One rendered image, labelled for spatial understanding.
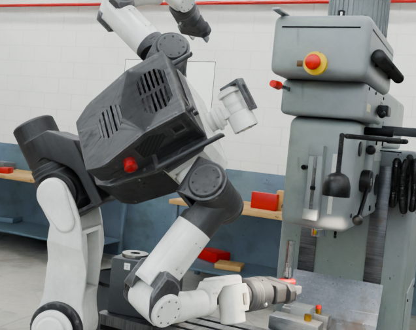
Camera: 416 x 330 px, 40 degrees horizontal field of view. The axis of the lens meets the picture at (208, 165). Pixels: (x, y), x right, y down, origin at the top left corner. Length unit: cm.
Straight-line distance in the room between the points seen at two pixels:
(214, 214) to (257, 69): 510
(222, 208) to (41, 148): 51
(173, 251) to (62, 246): 35
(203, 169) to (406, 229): 100
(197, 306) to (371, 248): 89
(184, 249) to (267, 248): 502
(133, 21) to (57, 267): 69
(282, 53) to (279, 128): 464
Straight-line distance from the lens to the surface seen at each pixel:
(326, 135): 167
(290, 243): 167
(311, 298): 216
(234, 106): 145
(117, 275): 199
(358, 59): 154
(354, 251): 214
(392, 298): 215
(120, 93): 140
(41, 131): 157
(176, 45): 155
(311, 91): 165
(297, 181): 169
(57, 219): 151
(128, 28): 165
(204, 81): 657
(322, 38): 157
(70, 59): 760
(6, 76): 825
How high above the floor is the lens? 155
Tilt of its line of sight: 3 degrees down
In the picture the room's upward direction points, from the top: 5 degrees clockwise
